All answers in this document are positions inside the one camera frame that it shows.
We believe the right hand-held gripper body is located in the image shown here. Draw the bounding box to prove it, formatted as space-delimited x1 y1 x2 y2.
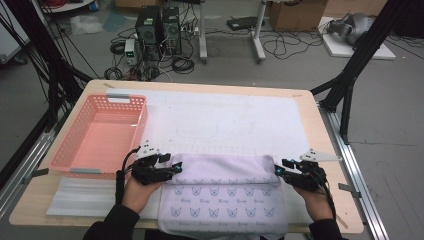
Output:
283 148 343 193

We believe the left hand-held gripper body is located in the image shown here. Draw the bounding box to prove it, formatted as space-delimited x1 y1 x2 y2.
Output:
131 139 174 187

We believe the lilac butterfly print cloth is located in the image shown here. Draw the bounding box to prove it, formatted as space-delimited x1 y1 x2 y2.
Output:
157 153 289 240

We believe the person's left hand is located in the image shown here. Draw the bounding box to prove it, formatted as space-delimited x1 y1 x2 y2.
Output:
121 174 163 215

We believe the person's right hand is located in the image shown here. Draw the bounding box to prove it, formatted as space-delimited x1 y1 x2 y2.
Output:
294 184 334 223

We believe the pink perforated plastic basket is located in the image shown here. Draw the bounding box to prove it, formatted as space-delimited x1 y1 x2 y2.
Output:
48 93 149 181

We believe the thin wooden stick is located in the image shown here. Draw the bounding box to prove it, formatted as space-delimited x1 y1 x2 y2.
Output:
335 214 350 230

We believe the white foam mat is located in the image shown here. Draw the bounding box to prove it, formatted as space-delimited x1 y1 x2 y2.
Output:
46 88 328 225

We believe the white bench power supply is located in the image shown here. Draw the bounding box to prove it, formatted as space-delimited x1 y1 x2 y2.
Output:
124 38 138 66

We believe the black computer tower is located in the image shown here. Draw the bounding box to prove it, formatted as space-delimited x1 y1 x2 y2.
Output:
135 5 163 61
161 6 183 56

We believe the white power strip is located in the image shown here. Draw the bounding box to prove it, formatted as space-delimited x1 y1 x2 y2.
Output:
179 25 201 36

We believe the white desk leg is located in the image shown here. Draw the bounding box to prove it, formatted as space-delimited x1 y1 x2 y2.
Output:
198 0 210 64
251 0 268 64

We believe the white floor board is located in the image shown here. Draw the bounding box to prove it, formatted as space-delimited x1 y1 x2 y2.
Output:
318 16 397 61

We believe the teal sheet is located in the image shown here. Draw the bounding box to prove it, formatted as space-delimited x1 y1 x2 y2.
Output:
102 9 129 33

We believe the grey rounded device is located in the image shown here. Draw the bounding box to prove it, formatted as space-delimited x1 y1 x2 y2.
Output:
326 12 376 46

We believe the clear plastic bag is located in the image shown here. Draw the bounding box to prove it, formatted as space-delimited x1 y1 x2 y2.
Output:
69 14 105 36

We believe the black flat device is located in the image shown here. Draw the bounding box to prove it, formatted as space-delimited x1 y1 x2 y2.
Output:
226 15 266 32

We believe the brown cardboard box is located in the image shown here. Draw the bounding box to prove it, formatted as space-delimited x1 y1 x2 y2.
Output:
269 0 329 33

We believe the right hand-held gripper cable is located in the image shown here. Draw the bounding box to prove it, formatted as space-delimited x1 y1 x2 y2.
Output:
314 166 338 222

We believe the hand-held gripper cable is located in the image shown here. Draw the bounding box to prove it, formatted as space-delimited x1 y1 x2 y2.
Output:
314 166 338 222
114 146 142 206

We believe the left hand-held gripper cable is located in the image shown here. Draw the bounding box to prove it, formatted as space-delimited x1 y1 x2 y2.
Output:
114 146 142 206

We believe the grey metal bracket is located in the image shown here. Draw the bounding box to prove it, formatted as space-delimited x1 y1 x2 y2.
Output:
338 182 363 199
22 168 50 185

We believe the aluminium rail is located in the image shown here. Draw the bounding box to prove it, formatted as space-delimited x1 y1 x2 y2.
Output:
0 129 56 218
318 103 390 240

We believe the black floor cable bundle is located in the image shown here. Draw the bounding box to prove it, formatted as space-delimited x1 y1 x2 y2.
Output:
103 3 201 82

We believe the black frame strut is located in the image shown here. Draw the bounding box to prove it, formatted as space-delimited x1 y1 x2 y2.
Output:
0 0 94 134
309 0 424 146

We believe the long black floor cable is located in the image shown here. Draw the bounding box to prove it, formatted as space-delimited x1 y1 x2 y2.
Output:
262 29 325 61

